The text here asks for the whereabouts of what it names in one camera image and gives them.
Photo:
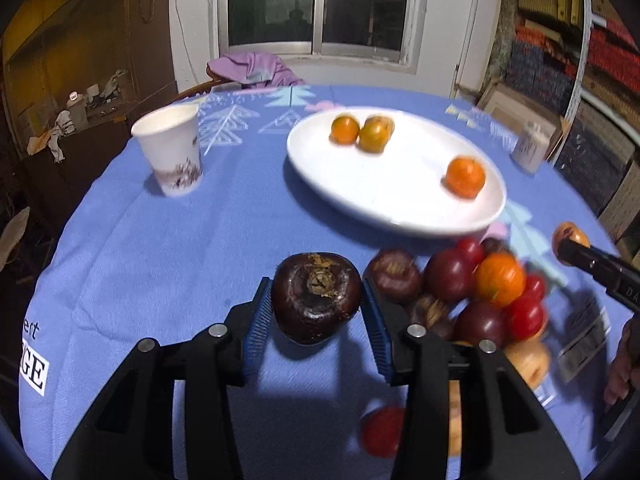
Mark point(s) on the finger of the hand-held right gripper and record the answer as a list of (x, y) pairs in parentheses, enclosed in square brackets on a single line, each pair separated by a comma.
[(582, 260)]

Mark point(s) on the small orange tangerine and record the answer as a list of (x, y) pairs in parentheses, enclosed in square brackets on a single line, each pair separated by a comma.
[(345, 129)]

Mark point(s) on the white panel board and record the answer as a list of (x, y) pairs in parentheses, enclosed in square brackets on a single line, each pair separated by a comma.
[(467, 45)]

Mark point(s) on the tan loquat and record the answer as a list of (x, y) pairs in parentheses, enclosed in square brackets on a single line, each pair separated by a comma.
[(570, 235), (455, 425), (527, 360)]

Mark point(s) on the small yellow tangerine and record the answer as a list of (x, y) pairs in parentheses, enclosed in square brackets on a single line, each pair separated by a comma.
[(375, 134)]

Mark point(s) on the brown wooden glass cabinet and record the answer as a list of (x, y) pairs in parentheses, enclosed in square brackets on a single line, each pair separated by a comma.
[(75, 60)]

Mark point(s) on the white metal shelf rack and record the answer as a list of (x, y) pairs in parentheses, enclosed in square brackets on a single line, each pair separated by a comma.
[(582, 35)]

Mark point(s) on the person's right hand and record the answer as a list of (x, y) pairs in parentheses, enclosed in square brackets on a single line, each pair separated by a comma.
[(622, 365)]

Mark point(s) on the large orange tangerine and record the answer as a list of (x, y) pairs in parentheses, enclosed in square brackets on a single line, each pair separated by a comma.
[(465, 176)]

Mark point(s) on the wooden picture frame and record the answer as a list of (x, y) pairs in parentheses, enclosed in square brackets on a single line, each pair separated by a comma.
[(510, 105)]

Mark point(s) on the green patterned board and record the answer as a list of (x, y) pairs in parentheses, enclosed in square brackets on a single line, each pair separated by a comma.
[(500, 40)]

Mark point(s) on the blue printed tablecloth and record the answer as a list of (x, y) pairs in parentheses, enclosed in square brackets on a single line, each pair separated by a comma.
[(200, 240)]

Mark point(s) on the wooden chair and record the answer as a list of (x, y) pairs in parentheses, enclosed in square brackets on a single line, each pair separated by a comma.
[(200, 91)]

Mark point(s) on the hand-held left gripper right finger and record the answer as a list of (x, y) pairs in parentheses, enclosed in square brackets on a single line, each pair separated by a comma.
[(377, 330)]

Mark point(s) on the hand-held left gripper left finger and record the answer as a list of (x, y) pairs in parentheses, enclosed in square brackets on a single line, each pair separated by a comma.
[(257, 330)]

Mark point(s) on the medium orange tangerine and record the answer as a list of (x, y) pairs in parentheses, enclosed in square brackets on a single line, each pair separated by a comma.
[(500, 277)]

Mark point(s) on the white beverage can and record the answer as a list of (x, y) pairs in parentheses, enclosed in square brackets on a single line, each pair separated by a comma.
[(530, 147)]

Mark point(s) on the white framed sliding window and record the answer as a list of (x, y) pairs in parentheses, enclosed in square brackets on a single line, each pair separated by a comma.
[(320, 5)]

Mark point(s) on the red cherry tomato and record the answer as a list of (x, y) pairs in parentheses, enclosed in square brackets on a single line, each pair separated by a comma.
[(535, 287), (382, 430), (470, 250), (523, 316)]

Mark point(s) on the white oval plate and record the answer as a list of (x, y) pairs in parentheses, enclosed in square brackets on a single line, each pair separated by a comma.
[(395, 180)]

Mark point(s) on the white paper cup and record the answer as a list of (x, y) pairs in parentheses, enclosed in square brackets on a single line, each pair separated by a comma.
[(170, 150)]

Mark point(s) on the dark brown water chestnut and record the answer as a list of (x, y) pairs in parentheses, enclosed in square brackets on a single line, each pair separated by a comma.
[(430, 310), (317, 297), (395, 275)]

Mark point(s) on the purple jacket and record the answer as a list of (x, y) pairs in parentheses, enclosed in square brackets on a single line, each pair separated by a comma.
[(250, 67)]

